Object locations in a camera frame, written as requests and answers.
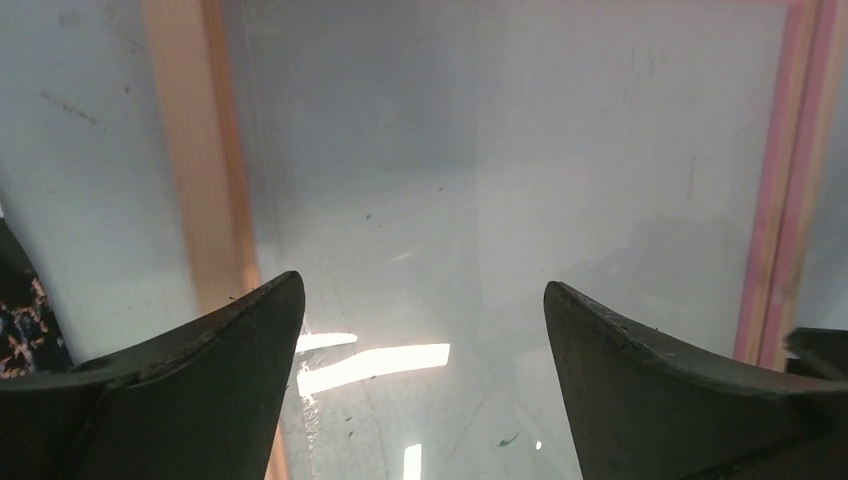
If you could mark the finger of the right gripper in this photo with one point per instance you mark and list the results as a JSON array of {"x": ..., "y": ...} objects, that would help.
[{"x": 817, "y": 353}]

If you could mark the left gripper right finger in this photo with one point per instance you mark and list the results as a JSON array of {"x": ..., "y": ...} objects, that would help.
[{"x": 642, "y": 404}]

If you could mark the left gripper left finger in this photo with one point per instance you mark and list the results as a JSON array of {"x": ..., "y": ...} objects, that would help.
[{"x": 201, "y": 401}]

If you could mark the pink wooden picture frame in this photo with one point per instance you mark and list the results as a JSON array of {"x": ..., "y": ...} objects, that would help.
[{"x": 199, "y": 166}]

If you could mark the landscape photo print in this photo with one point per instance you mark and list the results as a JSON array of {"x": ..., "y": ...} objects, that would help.
[{"x": 31, "y": 339}]

